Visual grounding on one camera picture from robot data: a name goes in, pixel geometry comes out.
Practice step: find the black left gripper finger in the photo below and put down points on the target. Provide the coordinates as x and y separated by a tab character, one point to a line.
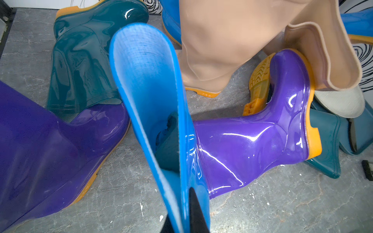
197	220

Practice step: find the purple rain boot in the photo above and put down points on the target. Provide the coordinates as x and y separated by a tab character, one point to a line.
48	164
235	151

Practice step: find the blue rain boot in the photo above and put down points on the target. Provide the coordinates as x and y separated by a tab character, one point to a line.
147	73
171	19
359	26

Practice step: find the beige rain boot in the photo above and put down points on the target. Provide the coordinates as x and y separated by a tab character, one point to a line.
218	37
319	34

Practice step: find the dark green rain boot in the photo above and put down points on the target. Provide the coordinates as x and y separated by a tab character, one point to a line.
328	125
80	73

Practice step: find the small black packet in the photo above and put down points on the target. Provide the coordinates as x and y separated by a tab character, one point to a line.
368	171

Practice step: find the teal square tray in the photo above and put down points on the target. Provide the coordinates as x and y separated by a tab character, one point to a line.
356	134

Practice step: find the grey round plate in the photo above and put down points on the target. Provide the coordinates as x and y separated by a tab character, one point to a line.
347	104

